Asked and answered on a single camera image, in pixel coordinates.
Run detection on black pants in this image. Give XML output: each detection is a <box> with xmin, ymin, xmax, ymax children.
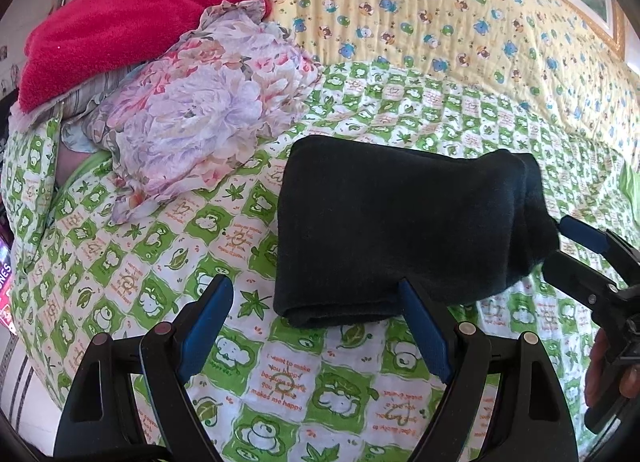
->
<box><xmin>273</xmin><ymin>135</ymin><xmax>560</xmax><ymax>329</ymax></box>

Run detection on pink floral pillow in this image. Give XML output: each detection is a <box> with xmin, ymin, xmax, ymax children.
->
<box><xmin>73</xmin><ymin>0</ymin><xmax>321</xmax><ymax>224</ymax></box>

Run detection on yellow cartoon print quilt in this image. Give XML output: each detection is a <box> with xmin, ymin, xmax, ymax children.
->
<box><xmin>271</xmin><ymin>0</ymin><xmax>639</xmax><ymax>159</ymax></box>

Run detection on person's right hand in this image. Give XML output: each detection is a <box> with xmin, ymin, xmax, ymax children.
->
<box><xmin>585</xmin><ymin>329</ymin><xmax>640</xmax><ymax>408</ymax></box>

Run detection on green white checkered bedsheet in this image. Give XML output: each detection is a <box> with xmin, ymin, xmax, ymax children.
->
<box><xmin>1</xmin><ymin>63</ymin><xmax>639</xmax><ymax>461</ymax></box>

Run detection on red fleece blanket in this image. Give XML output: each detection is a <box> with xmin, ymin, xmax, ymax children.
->
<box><xmin>17</xmin><ymin>0</ymin><xmax>250</xmax><ymax>115</ymax></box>

